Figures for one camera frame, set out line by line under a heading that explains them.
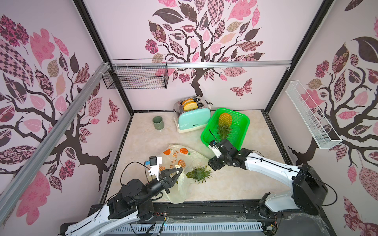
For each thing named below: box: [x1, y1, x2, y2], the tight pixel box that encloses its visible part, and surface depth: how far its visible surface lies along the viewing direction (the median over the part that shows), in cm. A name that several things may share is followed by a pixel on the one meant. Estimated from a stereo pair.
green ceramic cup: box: [152, 116, 165, 131], surface depth 109 cm
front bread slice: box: [183, 101, 199, 111], surface depth 100 cm
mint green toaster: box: [173, 95, 212, 133], surface depth 102 cm
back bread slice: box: [181, 98, 194, 106], surface depth 102 cm
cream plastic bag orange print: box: [158, 144, 213, 205], surface depth 83 cm
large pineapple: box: [186, 165, 213, 185], surface depth 81 cm
